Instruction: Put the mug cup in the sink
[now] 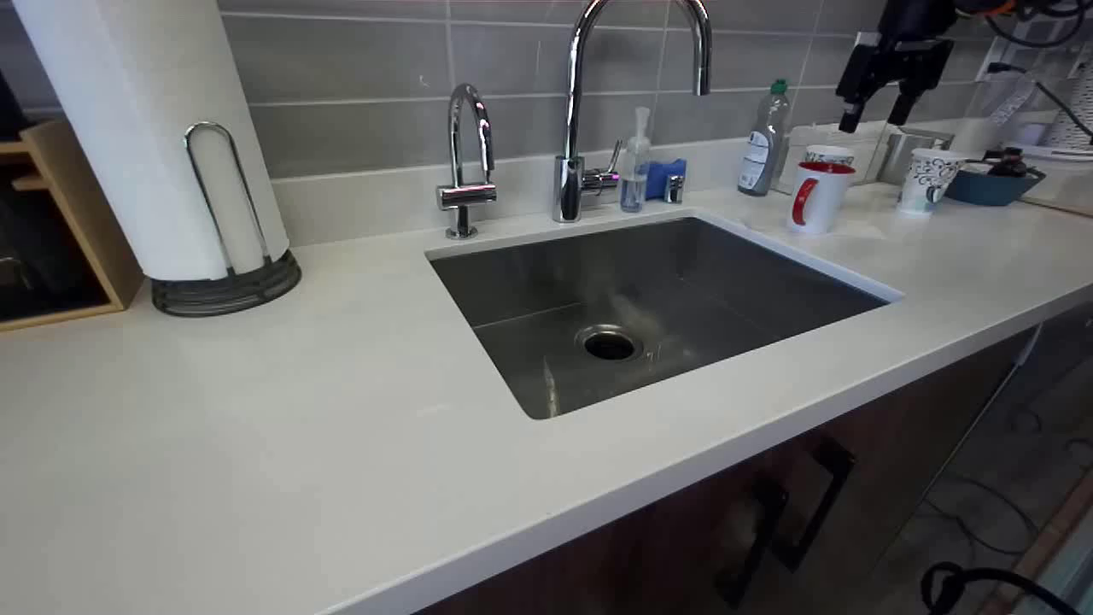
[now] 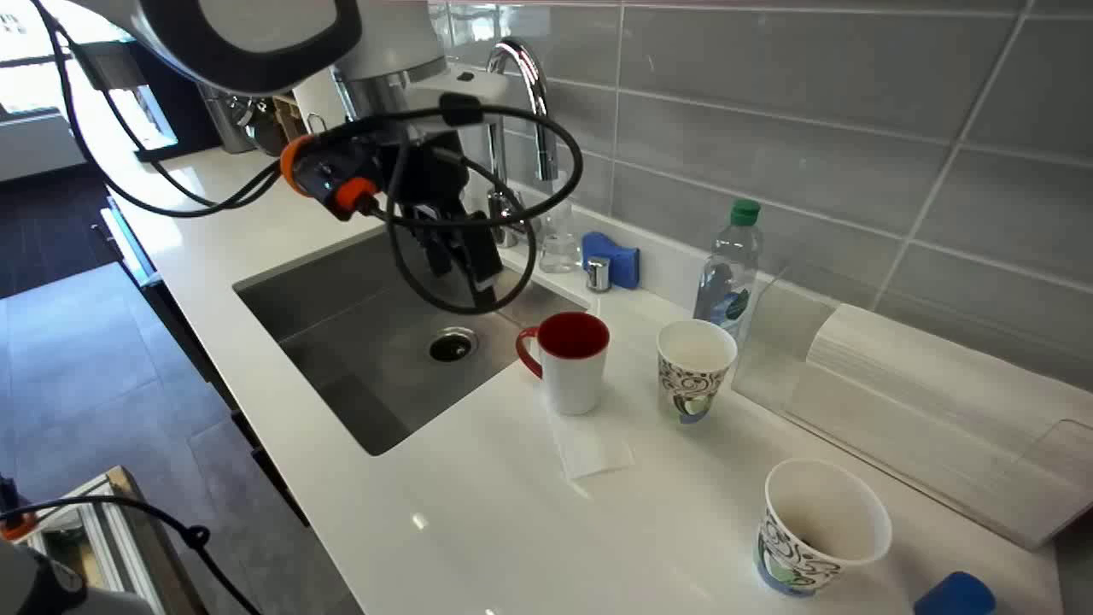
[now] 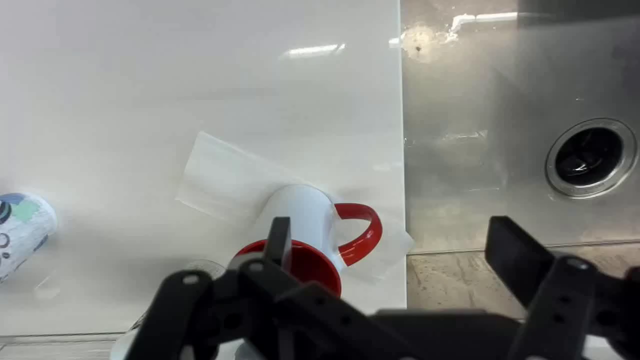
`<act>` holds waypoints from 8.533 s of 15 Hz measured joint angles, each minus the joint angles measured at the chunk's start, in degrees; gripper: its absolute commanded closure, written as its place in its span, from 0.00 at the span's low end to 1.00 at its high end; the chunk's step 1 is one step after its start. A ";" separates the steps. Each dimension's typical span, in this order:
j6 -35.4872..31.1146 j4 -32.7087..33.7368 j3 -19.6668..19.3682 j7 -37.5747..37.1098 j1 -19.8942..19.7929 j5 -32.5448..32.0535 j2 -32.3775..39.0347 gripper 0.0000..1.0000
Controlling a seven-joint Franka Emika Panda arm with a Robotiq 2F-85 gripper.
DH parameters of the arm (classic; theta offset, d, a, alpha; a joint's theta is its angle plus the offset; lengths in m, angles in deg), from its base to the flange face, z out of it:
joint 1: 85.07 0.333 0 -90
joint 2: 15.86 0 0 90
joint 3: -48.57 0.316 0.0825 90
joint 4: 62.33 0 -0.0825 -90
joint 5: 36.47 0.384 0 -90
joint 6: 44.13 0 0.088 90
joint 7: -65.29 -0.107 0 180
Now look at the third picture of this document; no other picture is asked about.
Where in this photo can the white cup with colourful print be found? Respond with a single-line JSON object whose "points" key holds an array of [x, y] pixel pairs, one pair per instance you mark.
{"points": [[22, 231]]}

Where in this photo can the round metal sink drain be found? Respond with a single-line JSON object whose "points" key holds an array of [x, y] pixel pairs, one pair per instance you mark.
{"points": [[591, 156]]}

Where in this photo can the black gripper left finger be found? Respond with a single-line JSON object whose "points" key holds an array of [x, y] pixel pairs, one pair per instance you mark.
{"points": [[201, 321]]}

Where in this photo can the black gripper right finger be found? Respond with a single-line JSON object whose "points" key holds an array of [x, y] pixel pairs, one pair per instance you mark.
{"points": [[573, 307]]}

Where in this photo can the stainless steel sink basin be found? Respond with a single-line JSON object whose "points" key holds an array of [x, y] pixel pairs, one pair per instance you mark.
{"points": [[480, 101]]}

